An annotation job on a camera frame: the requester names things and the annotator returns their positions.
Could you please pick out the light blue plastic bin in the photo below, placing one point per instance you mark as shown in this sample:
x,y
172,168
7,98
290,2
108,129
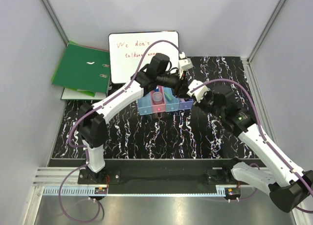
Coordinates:
x,y
144,105

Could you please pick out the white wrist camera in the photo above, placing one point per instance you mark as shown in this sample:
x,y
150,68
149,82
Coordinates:
x,y
184,63
197,90

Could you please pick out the black marble pattern mat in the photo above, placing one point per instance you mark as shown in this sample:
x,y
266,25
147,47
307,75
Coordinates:
x,y
190,134

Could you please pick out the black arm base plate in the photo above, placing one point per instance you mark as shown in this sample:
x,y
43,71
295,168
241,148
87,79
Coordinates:
x,y
161,176

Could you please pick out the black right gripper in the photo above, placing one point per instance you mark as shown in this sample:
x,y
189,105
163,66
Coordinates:
x,y
209,93

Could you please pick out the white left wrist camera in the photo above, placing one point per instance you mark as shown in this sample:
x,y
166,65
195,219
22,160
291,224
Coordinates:
x,y
184,63

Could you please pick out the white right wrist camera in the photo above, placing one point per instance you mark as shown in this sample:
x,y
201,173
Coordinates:
x,y
197,90

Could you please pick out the green ring binder folder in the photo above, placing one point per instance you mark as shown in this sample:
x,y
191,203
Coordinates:
x,y
83,68

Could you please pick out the purple plastic bin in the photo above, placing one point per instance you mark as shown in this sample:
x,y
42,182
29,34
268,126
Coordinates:
x,y
185,103

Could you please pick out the clear round glitter container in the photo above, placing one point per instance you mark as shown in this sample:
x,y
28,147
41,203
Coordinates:
x,y
157,98

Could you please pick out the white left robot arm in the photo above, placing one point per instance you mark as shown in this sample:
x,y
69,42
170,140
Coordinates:
x,y
93,127

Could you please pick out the aluminium rail frame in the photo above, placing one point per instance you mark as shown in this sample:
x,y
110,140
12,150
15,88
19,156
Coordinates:
x,y
59,181

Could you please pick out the pink plastic bin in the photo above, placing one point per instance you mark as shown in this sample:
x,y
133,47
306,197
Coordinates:
x,y
160,107

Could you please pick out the green white paper booklet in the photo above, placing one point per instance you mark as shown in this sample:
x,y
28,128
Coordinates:
x,y
69,94

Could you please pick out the white dry-erase board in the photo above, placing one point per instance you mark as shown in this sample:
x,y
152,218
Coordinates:
x,y
126,50

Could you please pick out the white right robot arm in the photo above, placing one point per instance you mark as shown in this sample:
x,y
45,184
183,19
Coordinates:
x,y
286,183

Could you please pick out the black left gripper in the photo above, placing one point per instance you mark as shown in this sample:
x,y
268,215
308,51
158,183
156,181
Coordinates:
x,y
181,87

